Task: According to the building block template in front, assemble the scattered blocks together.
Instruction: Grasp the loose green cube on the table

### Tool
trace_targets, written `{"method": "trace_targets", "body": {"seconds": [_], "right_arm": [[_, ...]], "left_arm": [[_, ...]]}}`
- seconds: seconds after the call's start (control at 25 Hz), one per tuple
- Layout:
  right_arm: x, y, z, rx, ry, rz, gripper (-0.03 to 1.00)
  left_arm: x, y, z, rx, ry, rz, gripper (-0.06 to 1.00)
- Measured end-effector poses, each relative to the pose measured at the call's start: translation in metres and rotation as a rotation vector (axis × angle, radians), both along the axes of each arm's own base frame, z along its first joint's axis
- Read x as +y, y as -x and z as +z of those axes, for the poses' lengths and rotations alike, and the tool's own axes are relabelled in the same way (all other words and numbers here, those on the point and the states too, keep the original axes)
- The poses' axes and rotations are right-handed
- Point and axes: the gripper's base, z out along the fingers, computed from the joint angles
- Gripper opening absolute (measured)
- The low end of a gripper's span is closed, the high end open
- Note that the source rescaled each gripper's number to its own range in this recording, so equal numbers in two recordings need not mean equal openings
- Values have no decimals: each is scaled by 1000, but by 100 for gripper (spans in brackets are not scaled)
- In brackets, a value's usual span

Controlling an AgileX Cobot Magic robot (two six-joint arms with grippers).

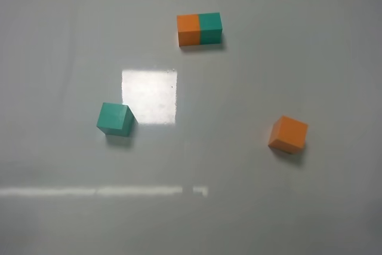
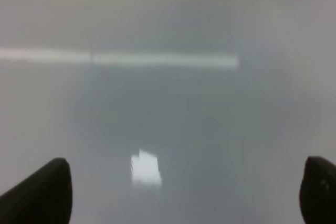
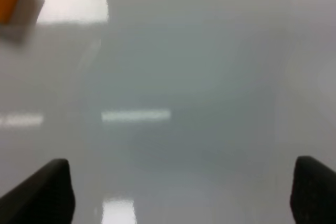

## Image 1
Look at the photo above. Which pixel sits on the green cube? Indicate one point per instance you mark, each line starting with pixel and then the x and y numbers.
pixel 115 119

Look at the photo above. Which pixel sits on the orange cube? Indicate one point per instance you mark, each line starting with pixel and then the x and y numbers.
pixel 288 135

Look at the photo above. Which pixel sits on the green template block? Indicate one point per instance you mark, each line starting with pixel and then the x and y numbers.
pixel 211 28

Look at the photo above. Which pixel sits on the orange template block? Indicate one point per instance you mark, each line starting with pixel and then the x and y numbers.
pixel 188 29

